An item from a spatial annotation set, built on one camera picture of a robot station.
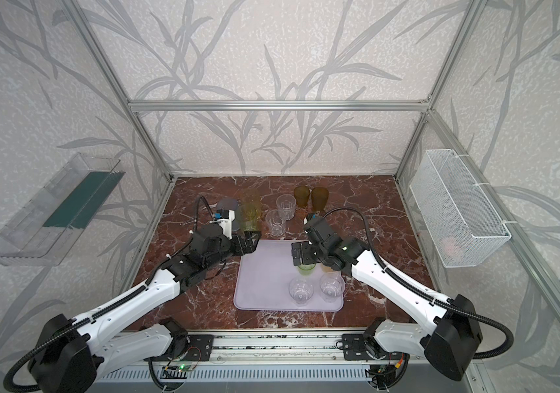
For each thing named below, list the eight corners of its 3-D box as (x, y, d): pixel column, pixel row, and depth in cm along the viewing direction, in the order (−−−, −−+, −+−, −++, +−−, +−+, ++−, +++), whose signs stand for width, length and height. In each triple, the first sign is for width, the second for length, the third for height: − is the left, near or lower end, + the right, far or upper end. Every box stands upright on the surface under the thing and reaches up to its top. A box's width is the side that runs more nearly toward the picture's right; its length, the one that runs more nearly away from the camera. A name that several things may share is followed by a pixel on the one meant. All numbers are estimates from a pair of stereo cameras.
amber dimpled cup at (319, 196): (311, 211, 109) (312, 200, 103) (311, 198, 114) (312, 187, 108) (327, 211, 109) (329, 200, 103) (326, 198, 114) (327, 187, 108)
